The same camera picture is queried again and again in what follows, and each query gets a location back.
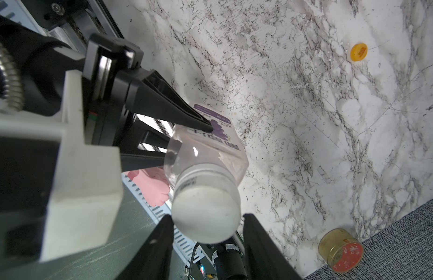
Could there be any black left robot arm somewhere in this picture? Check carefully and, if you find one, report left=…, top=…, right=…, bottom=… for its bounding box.
left=0, top=15, right=213, bottom=171

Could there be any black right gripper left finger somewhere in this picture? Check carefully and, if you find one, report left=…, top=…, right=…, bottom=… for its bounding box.
left=116, top=215, right=174, bottom=280

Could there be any clear bottle purple label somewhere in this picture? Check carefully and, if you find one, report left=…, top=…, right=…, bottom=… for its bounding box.
left=164, top=103, right=249, bottom=189

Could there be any round gold tin red lid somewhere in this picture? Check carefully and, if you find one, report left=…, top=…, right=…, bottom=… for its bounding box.
left=318, top=228, right=364, bottom=274

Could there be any pink cat paw stick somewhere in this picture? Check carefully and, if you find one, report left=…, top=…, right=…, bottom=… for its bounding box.
left=124, top=167, right=171, bottom=207

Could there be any yellow bottle cap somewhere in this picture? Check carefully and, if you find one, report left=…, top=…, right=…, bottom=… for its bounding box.
left=350, top=43, right=368, bottom=62

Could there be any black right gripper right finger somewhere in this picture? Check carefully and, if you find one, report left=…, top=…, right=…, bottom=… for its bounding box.
left=243, top=213, right=301, bottom=280

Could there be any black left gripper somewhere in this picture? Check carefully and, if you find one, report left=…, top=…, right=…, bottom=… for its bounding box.
left=82, top=33, right=213, bottom=172

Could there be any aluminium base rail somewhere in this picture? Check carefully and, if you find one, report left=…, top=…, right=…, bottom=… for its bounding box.
left=0, top=0, right=245, bottom=280

